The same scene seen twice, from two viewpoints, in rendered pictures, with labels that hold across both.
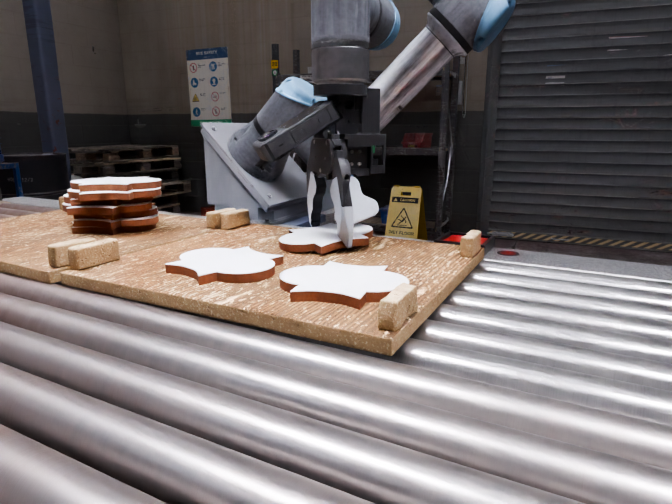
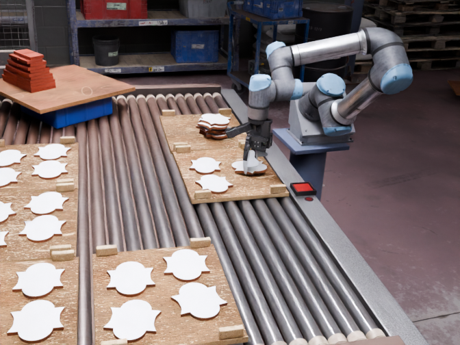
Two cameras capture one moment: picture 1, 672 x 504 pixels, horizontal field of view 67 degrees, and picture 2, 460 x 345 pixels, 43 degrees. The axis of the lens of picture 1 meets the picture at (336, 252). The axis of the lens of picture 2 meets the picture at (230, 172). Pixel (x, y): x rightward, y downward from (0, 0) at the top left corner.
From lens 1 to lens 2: 1.74 m
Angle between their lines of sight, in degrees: 46
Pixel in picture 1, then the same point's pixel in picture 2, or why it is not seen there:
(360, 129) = (261, 134)
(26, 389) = (136, 180)
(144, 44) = not seen: outside the picture
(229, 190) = (294, 120)
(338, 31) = (250, 103)
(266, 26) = not seen: outside the picture
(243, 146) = (302, 101)
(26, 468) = (124, 192)
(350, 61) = (253, 113)
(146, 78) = not seen: outside the picture
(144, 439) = (139, 196)
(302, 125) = (238, 129)
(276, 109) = (314, 90)
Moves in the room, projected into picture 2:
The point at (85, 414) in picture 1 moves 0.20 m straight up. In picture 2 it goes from (137, 188) to (136, 135)
